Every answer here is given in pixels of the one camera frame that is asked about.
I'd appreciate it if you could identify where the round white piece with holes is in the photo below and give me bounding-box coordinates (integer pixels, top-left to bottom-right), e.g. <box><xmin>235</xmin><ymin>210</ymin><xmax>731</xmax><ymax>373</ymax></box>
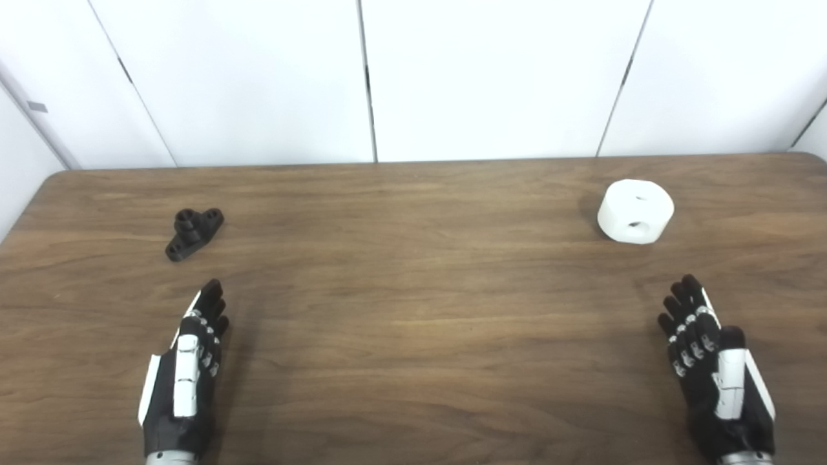
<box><xmin>597</xmin><ymin>179</ymin><xmax>675</xmax><ymax>245</ymax></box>

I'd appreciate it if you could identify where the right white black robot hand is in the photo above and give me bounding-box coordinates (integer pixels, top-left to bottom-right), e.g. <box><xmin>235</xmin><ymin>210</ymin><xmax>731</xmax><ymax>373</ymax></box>
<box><xmin>658</xmin><ymin>274</ymin><xmax>776</xmax><ymax>458</ymax></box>

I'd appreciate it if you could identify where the black flanged holder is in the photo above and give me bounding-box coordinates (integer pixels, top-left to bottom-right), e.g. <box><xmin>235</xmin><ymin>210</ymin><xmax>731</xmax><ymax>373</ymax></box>
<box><xmin>165</xmin><ymin>208</ymin><xmax>225</xmax><ymax>262</ymax></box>

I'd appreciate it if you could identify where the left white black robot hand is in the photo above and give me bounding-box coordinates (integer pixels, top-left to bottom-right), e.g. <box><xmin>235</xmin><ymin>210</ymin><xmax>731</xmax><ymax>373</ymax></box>
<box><xmin>138</xmin><ymin>279</ymin><xmax>230</xmax><ymax>455</ymax></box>

